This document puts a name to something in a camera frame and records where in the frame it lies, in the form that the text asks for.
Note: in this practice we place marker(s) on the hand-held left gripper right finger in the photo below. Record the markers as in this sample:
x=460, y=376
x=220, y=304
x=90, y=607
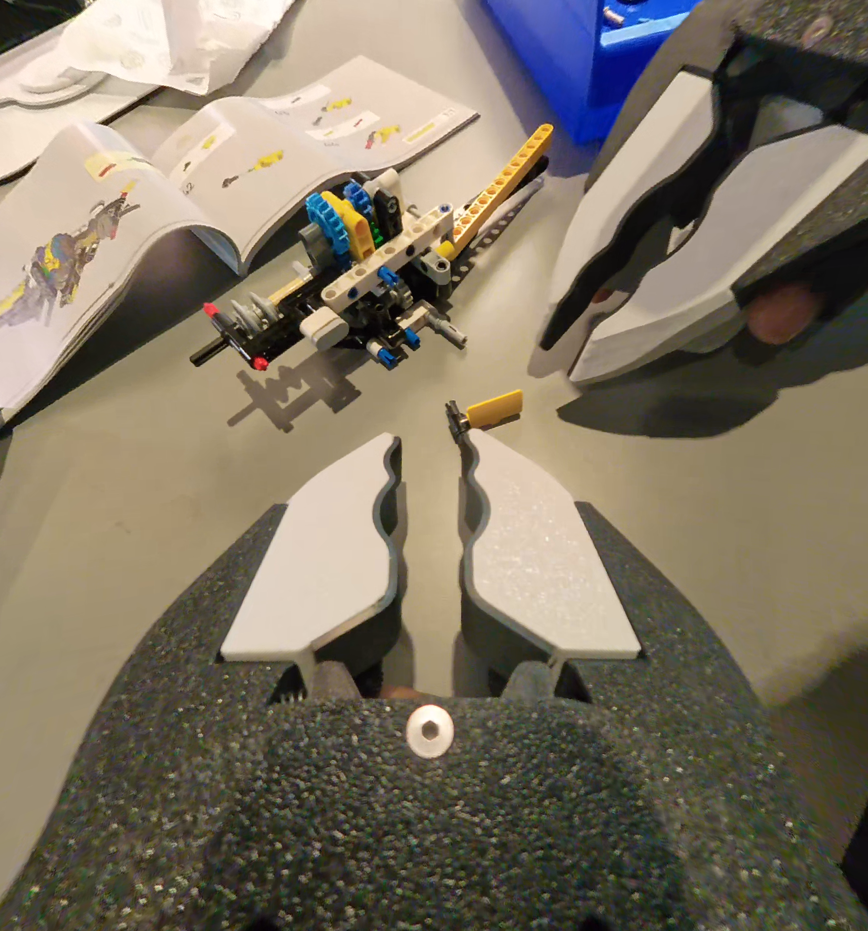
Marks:
x=543, y=574

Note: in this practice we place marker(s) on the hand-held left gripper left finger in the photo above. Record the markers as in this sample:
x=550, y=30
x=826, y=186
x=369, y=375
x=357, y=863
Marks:
x=325, y=567

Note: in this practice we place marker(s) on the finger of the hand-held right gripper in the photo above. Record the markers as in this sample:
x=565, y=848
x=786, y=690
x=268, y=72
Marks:
x=638, y=160
x=739, y=240

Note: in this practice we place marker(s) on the yellow lego piece black axle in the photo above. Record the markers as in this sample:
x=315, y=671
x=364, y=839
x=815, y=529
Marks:
x=496, y=407

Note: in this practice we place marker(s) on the lego technic model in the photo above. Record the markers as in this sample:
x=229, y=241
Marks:
x=376, y=269

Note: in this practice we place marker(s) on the open lego instruction booklet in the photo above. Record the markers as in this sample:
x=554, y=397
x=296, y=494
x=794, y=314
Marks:
x=41, y=240

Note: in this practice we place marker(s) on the person's right hand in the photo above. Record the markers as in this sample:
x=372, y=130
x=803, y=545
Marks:
x=783, y=313

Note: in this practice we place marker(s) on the large blue plastic bin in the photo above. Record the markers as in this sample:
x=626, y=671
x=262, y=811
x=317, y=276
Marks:
x=550, y=58

